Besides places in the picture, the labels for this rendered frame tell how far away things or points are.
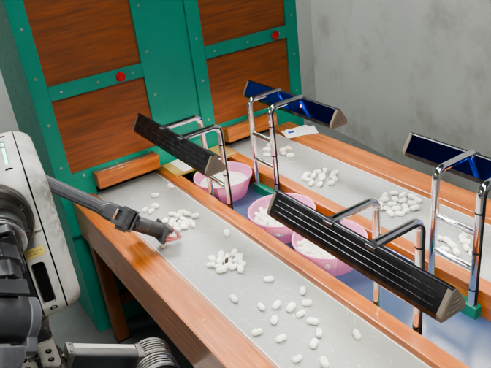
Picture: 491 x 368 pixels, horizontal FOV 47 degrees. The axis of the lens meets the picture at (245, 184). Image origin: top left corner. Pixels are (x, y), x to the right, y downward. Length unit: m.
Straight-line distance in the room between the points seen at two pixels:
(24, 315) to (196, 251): 1.17
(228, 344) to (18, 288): 0.78
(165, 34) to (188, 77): 0.23
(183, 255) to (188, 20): 1.11
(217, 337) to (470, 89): 2.43
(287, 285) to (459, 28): 2.19
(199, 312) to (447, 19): 2.50
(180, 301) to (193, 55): 1.28
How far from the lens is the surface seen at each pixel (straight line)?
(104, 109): 2.58
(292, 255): 1.96
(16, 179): 1.16
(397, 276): 1.33
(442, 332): 1.81
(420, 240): 1.50
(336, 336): 1.68
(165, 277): 1.95
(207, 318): 1.75
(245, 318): 1.76
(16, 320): 1.00
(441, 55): 3.76
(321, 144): 2.78
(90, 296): 2.92
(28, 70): 2.44
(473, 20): 3.54
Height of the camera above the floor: 1.88
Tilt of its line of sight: 27 degrees down
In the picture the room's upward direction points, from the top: 7 degrees counter-clockwise
